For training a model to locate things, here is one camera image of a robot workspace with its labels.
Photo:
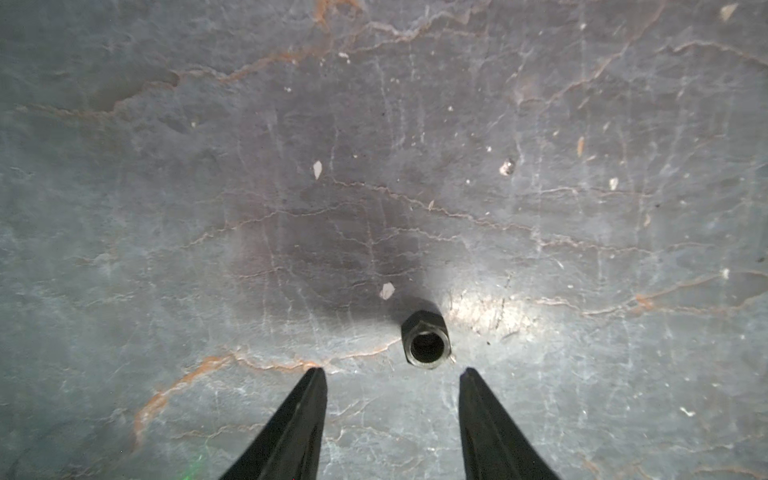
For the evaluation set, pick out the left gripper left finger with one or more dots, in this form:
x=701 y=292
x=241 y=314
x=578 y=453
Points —
x=288 y=447

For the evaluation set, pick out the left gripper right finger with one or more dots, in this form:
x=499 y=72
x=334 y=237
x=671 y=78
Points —
x=492 y=444

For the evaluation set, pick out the black hex nut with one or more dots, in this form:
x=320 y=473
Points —
x=425 y=339

